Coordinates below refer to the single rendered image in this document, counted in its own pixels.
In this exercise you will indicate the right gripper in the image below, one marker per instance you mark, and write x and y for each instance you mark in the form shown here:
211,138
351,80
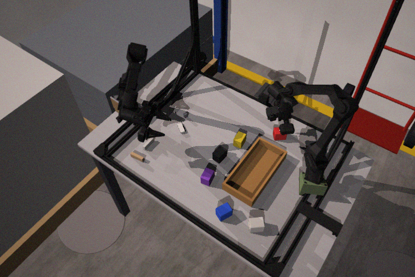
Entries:
145,132

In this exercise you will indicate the orange-tan shallow tray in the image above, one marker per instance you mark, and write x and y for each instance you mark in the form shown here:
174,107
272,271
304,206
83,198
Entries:
254,171

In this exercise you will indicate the blue block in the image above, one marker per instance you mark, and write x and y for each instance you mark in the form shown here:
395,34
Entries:
224,211

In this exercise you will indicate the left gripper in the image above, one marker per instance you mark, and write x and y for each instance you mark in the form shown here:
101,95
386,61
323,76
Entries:
287,127

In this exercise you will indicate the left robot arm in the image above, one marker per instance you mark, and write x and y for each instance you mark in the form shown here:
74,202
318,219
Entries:
344,108

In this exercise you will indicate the red block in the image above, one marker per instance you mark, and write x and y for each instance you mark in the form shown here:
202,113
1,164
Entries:
277,135

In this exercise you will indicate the purple block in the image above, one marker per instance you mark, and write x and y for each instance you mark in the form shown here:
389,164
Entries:
207,176

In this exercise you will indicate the brown rectangular block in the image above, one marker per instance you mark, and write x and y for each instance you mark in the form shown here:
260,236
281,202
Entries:
136,156

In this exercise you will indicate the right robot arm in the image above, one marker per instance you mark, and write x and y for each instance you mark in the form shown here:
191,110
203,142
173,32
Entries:
127,95

